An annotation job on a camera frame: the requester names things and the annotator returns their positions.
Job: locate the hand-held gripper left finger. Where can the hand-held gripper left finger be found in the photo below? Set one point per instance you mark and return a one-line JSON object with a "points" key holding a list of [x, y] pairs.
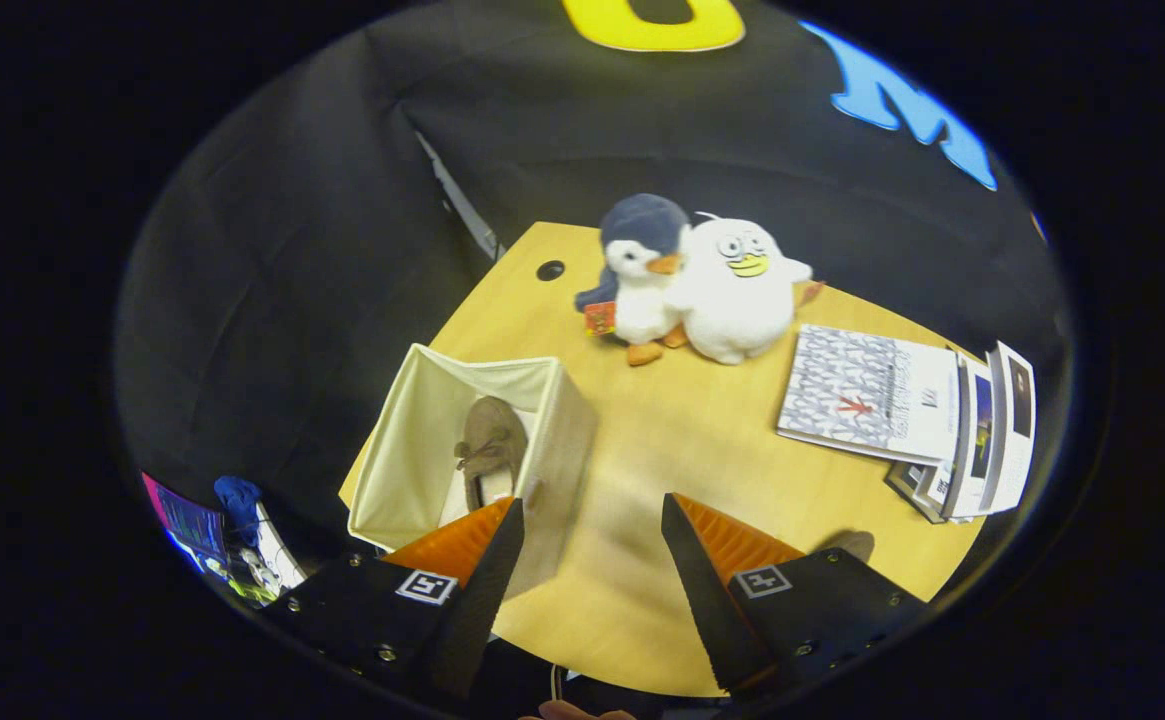
{"points": [[472, 620]]}

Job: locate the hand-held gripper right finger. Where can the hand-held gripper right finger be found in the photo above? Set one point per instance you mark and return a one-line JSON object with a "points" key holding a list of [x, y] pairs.
{"points": [[717, 620]]}

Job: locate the brown slipper shoe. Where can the brown slipper shoe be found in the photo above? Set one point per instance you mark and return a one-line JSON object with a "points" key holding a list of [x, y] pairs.
{"points": [[492, 440]]}

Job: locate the beige fabric storage box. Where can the beige fabric storage box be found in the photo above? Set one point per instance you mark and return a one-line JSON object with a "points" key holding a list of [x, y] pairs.
{"points": [[567, 450]]}

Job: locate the grey leaflet under brochures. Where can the grey leaflet under brochures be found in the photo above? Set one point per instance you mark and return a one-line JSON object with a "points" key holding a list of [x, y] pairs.
{"points": [[912, 490]]}

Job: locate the blue cloth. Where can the blue cloth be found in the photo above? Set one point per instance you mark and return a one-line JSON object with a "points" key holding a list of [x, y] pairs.
{"points": [[239, 505]]}

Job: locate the computer monitor screen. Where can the computer monitor screen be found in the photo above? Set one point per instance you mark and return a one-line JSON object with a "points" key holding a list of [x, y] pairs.
{"points": [[187, 525]]}

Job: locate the white brochure blue photo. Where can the white brochure blue photo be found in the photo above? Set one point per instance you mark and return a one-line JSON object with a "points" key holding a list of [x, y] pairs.
{"points": [[972, 450]]}

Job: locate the white plush duck toy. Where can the white plush duck toy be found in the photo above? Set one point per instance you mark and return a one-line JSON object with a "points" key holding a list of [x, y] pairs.
{"points": [[742, 300]]}

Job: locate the blue white plush penguin toy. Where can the blue white plush penguin toy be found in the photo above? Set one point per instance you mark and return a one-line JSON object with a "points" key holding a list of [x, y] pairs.
{"points": [[642, 290]]}

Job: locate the white brochure dark photo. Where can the white brochure dark photo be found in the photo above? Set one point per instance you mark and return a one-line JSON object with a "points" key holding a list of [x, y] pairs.
{"points": [[1012, 440]]}

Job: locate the black backdrop cloth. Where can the black backdrop cloth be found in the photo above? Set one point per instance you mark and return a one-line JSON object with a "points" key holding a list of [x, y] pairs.
{"points": [[292, 250]]}

